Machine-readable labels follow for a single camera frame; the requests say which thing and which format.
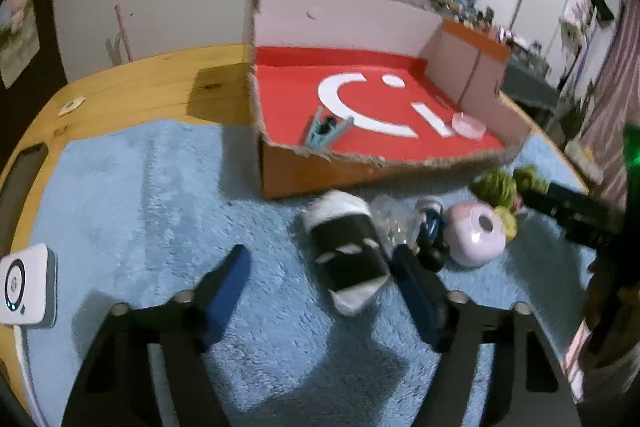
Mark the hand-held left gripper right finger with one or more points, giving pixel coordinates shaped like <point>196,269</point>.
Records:
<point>420,302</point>

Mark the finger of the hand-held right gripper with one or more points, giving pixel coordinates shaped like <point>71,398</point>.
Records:
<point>570,204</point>
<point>590,234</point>

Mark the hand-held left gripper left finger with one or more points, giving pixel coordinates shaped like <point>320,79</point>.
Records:
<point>232,287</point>

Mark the green fuzzy ball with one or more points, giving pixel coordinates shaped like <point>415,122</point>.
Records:
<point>495,187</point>
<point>527,177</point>

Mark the yellow tape roll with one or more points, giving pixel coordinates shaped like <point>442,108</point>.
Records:
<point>509,222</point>

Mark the small black toy figurine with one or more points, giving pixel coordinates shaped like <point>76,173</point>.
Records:
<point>432,227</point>

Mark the clear plastic capsule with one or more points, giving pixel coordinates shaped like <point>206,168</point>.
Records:
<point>392,219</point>

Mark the pink cube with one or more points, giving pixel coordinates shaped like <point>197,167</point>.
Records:
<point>472,232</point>

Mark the black and white sock roll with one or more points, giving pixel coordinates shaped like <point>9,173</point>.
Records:
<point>345,252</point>

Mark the cardboard box with red inside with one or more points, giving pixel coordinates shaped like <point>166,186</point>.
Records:
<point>300,77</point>

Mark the blue fluffy mat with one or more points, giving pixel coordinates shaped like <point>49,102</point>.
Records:
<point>150,207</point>

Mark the striped pink curtain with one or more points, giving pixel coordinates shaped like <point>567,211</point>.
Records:
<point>615,97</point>

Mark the dark green cloth table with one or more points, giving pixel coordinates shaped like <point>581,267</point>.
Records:
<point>530,82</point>

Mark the clear round dish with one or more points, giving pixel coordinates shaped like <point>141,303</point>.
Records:
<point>467,126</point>

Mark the blue clothespin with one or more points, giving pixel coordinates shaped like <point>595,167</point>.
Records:
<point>320,137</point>

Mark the white square device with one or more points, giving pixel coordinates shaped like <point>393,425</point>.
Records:
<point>27,292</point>

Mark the row of small figurines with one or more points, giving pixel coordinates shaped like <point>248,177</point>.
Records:
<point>470,4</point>

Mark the black phone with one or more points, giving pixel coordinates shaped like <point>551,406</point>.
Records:
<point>25,177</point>

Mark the white round sticker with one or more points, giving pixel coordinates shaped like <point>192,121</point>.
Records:
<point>70,106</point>

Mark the pink stick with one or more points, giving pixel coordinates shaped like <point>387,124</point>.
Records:
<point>122,32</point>

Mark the brown paper bag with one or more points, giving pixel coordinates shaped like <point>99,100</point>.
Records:
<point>20,54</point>

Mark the pink plush toy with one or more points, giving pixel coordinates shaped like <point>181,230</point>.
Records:
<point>15,2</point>

